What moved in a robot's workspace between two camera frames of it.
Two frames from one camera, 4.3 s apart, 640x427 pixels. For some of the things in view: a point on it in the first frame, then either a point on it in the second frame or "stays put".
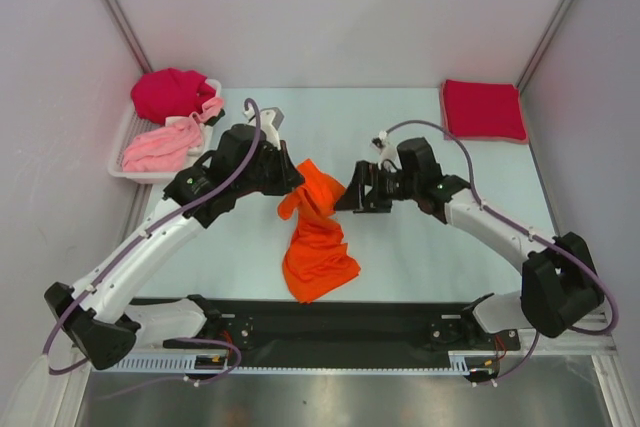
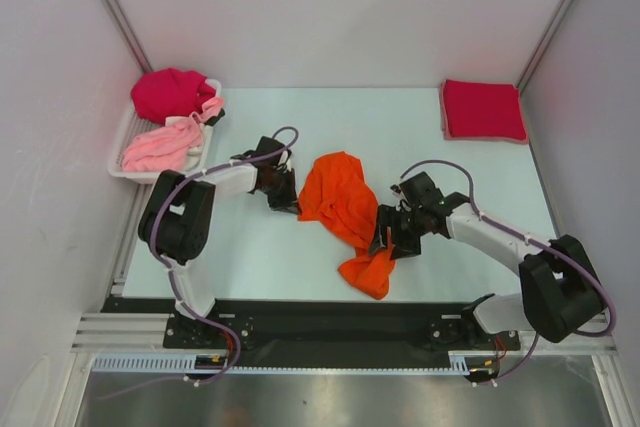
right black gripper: (355, 198) to (388, 216)
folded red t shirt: (479, 109) stays put
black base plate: (393, 330) stays put
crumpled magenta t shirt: (169, 93) stays put
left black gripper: (288, 175) stays put
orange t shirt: (316, 258) to (333, 190)
